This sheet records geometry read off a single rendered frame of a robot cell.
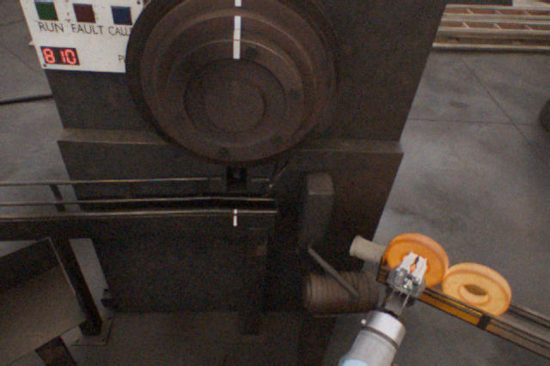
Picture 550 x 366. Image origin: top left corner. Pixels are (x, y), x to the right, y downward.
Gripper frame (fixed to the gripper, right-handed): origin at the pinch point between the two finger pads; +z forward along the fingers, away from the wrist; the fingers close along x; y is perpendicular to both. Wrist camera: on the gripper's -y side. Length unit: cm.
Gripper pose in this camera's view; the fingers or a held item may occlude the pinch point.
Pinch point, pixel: (418, 255)
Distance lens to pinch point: 114.7
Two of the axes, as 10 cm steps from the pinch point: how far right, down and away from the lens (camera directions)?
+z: 5.3, -7.2, 4.4
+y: -0.7, -5.6, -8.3
